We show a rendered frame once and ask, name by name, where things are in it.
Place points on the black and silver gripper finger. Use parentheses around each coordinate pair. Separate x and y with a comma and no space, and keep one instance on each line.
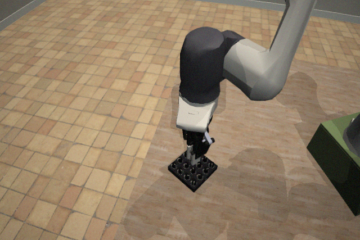
(189,139)
(200,146)

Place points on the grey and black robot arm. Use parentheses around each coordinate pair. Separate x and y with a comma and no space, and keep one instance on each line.
(207,55)

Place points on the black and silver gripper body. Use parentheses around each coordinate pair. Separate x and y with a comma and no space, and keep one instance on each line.
(198,134)

